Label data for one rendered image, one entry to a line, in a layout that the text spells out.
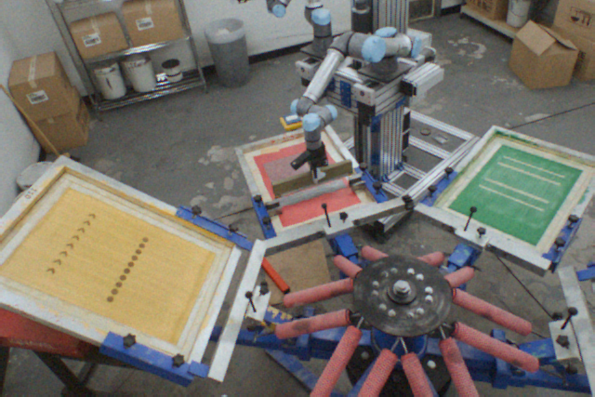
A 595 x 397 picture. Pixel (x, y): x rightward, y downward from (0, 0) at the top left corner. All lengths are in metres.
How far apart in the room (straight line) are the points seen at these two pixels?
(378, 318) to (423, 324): 0.13
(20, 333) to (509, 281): 2.68
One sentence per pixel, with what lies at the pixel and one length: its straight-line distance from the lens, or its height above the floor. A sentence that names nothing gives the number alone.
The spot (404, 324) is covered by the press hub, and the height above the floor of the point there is 1.31.
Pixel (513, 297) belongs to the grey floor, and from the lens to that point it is 3.20.
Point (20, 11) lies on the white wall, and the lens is 5.60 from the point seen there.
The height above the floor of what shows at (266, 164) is 0.96.
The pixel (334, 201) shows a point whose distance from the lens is 2.26.
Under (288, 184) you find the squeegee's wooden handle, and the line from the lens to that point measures 2.14.
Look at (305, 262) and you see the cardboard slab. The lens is 3.22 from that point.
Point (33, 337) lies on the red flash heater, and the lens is 2.02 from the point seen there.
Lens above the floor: 2.52
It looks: 40 degrees down
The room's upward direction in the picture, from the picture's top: 8 degrees counter-clockwise
